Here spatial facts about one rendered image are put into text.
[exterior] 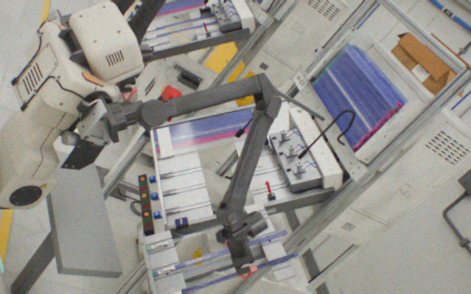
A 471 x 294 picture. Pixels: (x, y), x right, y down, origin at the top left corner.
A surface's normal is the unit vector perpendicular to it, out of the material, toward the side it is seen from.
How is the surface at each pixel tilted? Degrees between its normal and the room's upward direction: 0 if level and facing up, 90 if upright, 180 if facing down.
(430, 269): 89
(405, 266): 90
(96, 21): 47
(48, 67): 82
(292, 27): 90
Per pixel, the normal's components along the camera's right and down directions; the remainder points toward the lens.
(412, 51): -0.64, -0.45
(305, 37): 0.22, 0.62
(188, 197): -0.10, -0.75
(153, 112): 0.39, 0.01
